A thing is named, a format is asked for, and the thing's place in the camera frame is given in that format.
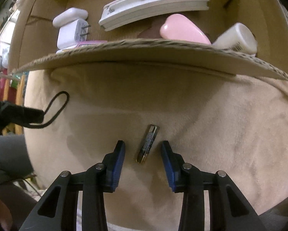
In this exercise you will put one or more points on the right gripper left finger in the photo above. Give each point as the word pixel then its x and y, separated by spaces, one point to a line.
pixel 57 208

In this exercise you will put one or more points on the black gold AA battery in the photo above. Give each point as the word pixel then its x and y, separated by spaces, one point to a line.
pixel 147 143

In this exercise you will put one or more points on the wooden stair railing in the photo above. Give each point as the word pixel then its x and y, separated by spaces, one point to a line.
pixel 13 90

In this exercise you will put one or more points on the white remote control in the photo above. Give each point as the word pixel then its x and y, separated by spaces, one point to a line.
pixel 121 12

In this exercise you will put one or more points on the white blue-label tube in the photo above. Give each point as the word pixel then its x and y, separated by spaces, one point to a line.
pixel 237 38

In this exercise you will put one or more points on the white wall charger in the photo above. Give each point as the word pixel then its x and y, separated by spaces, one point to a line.
pixel 72 33

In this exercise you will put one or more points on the white earbuds case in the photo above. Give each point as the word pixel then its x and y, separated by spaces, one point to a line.
pixel 69 16

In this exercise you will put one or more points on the pink heart-shaped case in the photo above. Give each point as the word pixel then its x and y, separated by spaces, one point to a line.
pixel 179 27

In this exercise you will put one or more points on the brown cardboard box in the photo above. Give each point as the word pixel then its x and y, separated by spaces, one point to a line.
pixel 33 46

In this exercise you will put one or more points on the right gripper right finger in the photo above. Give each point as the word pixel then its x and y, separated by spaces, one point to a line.
pixel 229 209

